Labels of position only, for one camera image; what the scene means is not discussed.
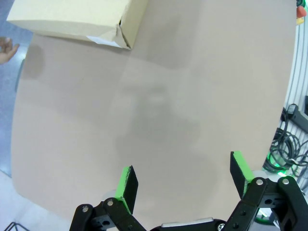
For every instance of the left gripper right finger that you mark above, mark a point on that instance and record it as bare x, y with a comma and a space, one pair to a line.
255, 199

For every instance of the brown cardboard shoe box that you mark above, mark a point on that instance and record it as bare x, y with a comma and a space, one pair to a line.
60, 14

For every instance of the grey aluminium rail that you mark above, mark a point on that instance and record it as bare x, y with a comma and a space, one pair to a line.
297, 67

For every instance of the black power adapter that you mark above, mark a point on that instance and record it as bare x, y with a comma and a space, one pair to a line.
299, 118

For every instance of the red emergency stop button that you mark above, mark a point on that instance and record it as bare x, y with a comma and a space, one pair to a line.
300, 10

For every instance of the green glowing status light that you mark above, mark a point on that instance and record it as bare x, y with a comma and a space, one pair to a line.
276, 166

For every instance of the person's right hand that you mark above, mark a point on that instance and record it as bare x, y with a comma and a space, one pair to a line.
6, 51

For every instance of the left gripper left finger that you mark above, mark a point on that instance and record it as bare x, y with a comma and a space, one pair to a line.
127, 190

